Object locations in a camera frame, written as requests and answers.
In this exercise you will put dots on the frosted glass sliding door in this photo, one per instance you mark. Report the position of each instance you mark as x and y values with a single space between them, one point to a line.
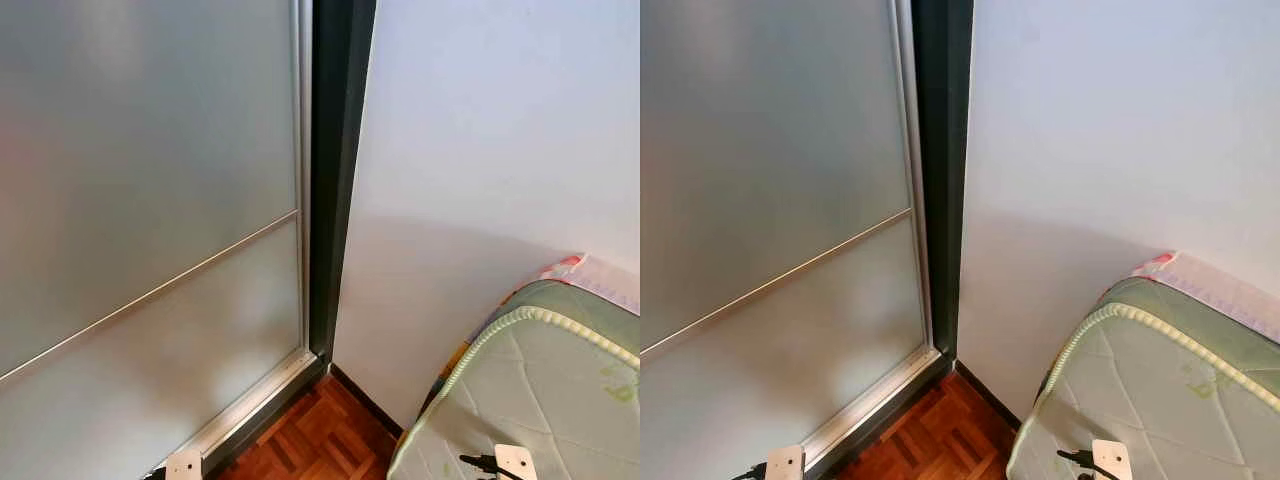
780 150
150 150

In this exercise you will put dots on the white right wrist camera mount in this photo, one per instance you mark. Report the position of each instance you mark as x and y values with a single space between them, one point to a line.
1111 460
517 463

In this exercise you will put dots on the dark door frame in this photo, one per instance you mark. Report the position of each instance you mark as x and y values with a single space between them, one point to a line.
940 150
340 150

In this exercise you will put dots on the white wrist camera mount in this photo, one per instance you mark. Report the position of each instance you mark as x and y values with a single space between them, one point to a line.
185 467
517 463
1111 460
786 464

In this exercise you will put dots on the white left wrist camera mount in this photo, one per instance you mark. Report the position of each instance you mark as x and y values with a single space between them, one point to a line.
185 467
786 464

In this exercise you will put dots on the dark skirting board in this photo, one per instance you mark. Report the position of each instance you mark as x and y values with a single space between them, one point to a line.
365 400
985 395

